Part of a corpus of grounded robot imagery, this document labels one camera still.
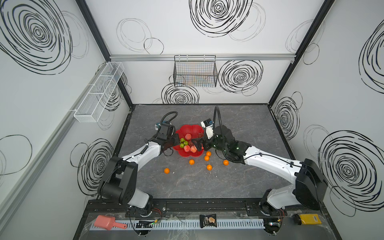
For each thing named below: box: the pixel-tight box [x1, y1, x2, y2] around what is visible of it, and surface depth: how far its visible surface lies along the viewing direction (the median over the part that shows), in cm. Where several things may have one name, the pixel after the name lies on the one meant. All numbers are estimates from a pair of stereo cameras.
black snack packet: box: [199, 213, 217, 229], surface depth 71 cm
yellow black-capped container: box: [292, 213, 322, 225], surface depth 69 cm
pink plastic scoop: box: [94, 215, 128, 231], surface depth 71 cm
